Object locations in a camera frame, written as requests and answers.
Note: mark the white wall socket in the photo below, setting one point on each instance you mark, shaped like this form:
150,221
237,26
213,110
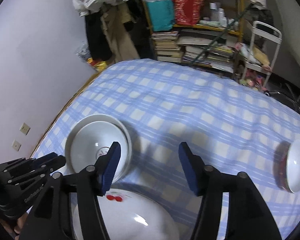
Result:
16,144
24,128

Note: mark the yellow red packet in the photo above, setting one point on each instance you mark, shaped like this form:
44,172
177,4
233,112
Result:
97,64

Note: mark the white metal cart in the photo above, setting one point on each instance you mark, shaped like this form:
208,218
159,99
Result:
265,25

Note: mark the group of white bottles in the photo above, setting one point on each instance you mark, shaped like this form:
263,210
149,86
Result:
221,15

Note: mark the teal bag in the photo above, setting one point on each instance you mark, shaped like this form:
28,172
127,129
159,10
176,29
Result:
160,12

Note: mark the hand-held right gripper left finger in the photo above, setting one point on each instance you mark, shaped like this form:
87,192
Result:
110,172

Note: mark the blue checked bedsheet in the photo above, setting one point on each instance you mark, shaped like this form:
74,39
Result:
177,105

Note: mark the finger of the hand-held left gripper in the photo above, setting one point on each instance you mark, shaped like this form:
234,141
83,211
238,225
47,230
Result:
43,159
55,165

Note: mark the white plastic bag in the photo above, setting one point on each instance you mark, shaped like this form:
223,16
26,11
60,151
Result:
247,52

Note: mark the pink plastic toy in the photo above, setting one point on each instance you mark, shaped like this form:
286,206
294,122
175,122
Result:
258,83

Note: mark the white floral print bowl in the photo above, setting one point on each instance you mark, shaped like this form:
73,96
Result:
90,145

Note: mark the black metal stand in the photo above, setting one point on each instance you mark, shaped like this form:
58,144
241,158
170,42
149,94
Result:
290,97

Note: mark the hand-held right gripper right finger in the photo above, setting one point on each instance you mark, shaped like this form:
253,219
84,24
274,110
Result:
190,170

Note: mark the black hanging garment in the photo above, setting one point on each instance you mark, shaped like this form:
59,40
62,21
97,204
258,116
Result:
97,37

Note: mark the person's left hand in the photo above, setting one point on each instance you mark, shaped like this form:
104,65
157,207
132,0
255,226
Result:
20,225

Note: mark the pile of thin books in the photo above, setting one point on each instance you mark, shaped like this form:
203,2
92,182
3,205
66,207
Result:
215,55

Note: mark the plain white bowl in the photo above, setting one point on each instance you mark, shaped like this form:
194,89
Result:
90,118

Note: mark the dark green pole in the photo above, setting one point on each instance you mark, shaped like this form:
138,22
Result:
215,40

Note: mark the large white cherry print plate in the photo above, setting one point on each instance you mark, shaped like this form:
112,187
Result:
140,212

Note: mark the beige hanging garment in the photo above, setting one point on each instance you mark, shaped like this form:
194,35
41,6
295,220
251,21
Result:
120,42

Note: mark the red bag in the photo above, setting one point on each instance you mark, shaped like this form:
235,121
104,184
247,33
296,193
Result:
187,10

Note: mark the yellow wooden bookshelf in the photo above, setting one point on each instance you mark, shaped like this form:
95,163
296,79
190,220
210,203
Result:
241,10

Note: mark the silver patterned bag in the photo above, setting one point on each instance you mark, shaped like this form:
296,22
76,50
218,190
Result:
82,53

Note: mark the stack of thick books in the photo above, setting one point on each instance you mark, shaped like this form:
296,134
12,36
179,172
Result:
165,47

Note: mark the red patterned bowl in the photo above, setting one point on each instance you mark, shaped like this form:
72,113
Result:
297,165

